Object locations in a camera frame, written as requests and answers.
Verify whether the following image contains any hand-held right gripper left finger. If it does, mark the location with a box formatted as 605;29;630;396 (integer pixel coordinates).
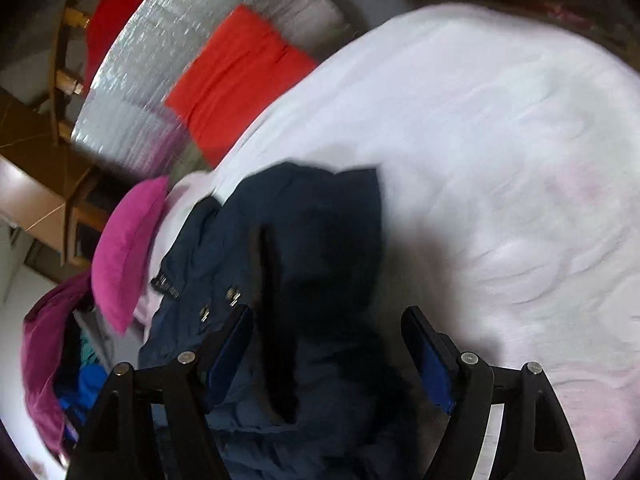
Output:
65;304;256;480

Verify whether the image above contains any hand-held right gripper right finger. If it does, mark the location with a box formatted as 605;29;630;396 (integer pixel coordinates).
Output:
401;306;586;480

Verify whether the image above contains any navy blue jacket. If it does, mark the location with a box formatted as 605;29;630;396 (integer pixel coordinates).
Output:
139;161;431;480

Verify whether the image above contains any maroon blanket clothes pile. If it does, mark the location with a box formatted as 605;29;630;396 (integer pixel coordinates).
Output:
21;272;96;461

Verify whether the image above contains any teal garment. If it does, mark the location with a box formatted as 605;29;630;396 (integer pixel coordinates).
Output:
77;330;101;366

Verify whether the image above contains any bright blue garment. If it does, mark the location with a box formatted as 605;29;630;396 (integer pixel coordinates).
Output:
55;364;108;441

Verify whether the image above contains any magenta pillow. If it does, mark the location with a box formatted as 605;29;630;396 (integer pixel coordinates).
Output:
91;175;171;333

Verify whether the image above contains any white fluffy blanket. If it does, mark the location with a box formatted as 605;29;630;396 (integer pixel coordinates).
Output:
135;4;640;461

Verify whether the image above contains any wooden pillar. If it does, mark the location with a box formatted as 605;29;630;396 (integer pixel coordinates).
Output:
0;87;131;266

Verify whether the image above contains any red-orange pillow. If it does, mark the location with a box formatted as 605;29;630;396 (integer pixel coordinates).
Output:
164;4;321;168

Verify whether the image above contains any wooden stair railing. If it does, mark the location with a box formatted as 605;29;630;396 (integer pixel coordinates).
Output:
50;0;116;136

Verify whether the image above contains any silver foil insulation panel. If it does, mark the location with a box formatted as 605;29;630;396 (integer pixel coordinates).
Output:
70;0;356;181

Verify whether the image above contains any red cloth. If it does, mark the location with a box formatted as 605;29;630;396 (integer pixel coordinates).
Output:
82;0;181;91

